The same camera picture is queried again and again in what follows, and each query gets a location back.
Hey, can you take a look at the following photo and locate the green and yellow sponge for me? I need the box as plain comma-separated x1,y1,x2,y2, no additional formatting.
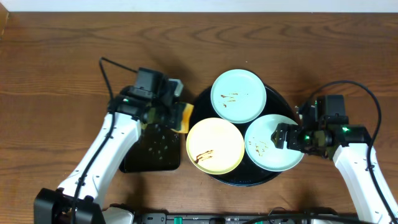
171,102,194,134

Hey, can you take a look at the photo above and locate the black rectangular tray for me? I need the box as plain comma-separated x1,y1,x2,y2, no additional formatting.
119,124,181,173

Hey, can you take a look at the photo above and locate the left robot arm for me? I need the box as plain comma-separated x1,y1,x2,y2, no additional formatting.
34,93,193,223

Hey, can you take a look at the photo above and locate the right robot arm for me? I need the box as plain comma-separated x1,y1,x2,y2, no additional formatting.
271,123,397,223

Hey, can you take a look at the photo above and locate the black round tray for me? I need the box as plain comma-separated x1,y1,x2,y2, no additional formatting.
189,85,295,187

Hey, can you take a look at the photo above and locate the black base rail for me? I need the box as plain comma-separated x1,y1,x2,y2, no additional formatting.
133,212,358,224

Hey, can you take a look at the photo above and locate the yellow plate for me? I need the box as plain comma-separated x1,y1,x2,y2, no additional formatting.
186,118,245,175

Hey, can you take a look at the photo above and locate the light blue plate top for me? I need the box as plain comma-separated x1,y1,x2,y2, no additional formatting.
210,69,267,124

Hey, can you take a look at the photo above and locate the light blue plate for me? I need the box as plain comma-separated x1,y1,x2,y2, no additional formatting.
244,114,304,172
210,69,267,124

